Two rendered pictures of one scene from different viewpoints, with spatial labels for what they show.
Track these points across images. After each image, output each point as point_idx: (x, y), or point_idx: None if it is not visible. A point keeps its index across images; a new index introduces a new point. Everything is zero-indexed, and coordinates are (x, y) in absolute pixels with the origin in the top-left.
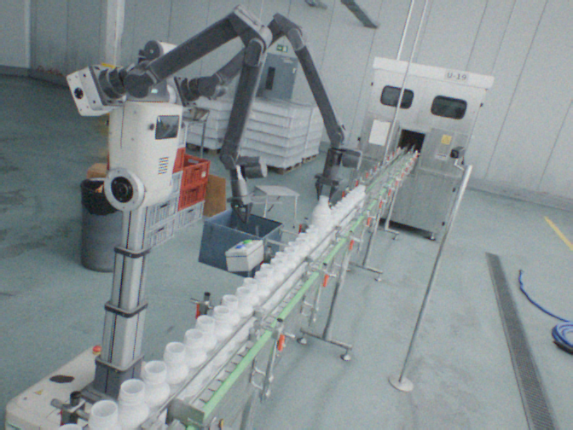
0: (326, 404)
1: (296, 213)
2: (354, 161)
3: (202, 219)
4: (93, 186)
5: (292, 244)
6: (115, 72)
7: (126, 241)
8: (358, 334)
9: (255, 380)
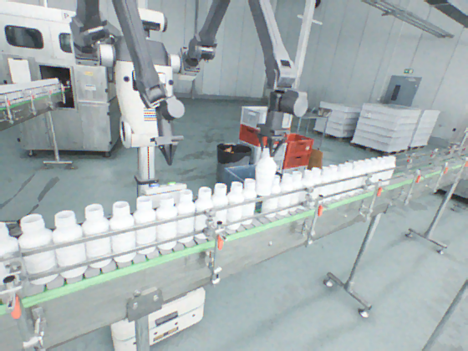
0: (317, 349)
1: None
2: (290, 104)
3: None
4: (227, 147)
5: (189, 192)
6: None
7: (138, 171)
8: (389, 297)
9: (67, 328)
